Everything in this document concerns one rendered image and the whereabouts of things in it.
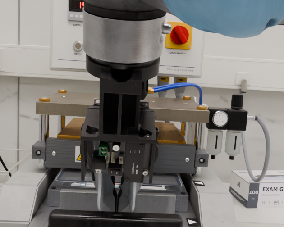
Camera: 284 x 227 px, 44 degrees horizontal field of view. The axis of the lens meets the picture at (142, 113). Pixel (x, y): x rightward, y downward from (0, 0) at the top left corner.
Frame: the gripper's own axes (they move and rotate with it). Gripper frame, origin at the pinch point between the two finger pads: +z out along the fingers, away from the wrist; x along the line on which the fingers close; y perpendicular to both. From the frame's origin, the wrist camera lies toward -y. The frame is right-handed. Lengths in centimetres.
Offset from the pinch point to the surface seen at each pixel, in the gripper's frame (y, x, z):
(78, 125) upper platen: -20.5, -7.9, 1.7
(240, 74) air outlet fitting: -67, 35, 8
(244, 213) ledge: -35, 33, 35
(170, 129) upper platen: -21.8, 9.0, 2.1
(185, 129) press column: -26.7, 12.7, 5.1
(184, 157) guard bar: -10.3, 9.9, 0.3
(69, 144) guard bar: -10.7, -7.8, -0.8
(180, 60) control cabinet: -37.0, 11.6, -5.9
